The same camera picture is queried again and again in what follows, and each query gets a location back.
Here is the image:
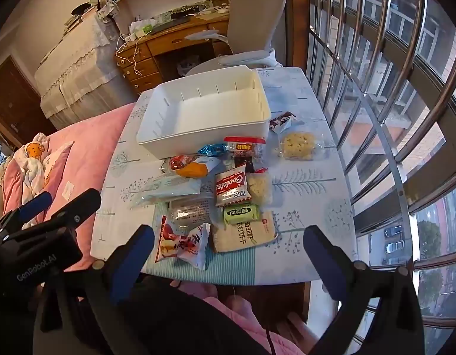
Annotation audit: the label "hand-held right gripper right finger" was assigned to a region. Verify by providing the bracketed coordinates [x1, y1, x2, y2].
[303, 225, 424, 355]

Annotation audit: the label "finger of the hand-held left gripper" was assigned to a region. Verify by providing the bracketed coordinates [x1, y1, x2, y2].
[0, 191, 53, 230]
[43, 188, 102, 230]

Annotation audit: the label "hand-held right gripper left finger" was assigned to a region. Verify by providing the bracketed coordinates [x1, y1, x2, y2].
[80, 224, 156, 355]

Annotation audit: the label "red white fruit-print packet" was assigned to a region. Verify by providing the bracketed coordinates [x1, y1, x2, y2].
[154, 214, 212, 271]

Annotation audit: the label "clear grey snack packet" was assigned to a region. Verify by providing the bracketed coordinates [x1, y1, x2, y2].
[169, 198, 216, 230]

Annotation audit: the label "pale blue clear packet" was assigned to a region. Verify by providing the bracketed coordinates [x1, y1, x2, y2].
[130, 175, 203, 209]

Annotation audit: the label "beige cracker packet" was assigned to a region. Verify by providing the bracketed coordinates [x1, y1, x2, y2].
[209, 211, 278, 254]

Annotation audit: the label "green snack packet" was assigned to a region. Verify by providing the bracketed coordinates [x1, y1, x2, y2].
[222, 204, 260, 226]

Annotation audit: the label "clear rice puff packet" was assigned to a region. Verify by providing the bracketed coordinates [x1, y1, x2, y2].
[246, 168, 275, 206]

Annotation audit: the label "red round snack packet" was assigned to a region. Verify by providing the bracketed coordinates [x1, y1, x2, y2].
[159, 154, 195, 174]

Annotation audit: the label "orange white long packet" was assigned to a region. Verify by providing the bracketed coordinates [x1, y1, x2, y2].
[175, 155, 221, 179]

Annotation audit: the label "white red-lettered cookie packet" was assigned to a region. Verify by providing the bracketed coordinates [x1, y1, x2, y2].
[214, 163, 255, 208]

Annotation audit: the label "clear round cracker packet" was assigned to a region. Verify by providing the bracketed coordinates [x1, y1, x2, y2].
[276, 131, 325, 161]

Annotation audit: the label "red-label dark snack packet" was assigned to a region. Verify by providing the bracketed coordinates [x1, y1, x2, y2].
[224, 136, 267, 172]

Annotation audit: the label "blue snack packet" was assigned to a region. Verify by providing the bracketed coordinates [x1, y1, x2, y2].
[198, 143, 229, 159]

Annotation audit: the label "dark chocolate snack packet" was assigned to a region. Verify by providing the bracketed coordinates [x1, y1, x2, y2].
[269, 112, 297, 133]

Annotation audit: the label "white plastic bin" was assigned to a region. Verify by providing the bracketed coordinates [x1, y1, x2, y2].
[135, 64, 272, 156]

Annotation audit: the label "cartoon printed cloth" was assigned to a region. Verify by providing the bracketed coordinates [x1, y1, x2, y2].
[14, 133, 75, 230]

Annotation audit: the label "pink blanket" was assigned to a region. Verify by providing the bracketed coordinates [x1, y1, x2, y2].
[2, 104, 140, 267]

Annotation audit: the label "person's dark clothing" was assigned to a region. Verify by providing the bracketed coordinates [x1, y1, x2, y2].
[32, 277, 273, 355]

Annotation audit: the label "person's pink clothing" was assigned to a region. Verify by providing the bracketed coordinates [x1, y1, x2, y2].
[169, 281, 310, 355]

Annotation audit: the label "wooden door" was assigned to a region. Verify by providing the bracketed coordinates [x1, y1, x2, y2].
[0, 55, 47, 149]

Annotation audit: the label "white lace furniture cover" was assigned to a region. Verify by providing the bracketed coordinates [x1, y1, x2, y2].
[34, 9, 140, 130]

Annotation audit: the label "wooden desk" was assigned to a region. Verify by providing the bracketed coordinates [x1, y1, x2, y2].
[113, 18, 232, 95]

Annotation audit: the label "green white box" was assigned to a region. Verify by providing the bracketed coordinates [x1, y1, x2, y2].
[130, 22, 155, 38]

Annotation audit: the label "white desk bookshelf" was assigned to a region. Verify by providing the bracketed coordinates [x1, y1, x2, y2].
[91, 0, 247, 34]

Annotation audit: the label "metal window bars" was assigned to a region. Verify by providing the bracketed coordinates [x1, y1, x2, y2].
[305, 0, 456, 355]

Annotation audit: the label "grey office chair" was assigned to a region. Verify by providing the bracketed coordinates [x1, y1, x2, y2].
[184, 0, 288, 76]

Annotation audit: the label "black cable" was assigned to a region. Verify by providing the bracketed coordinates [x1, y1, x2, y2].
[263, 325, 278, 355]

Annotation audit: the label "white cable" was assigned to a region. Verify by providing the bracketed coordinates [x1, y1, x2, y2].
[115, 33, 143, 78]

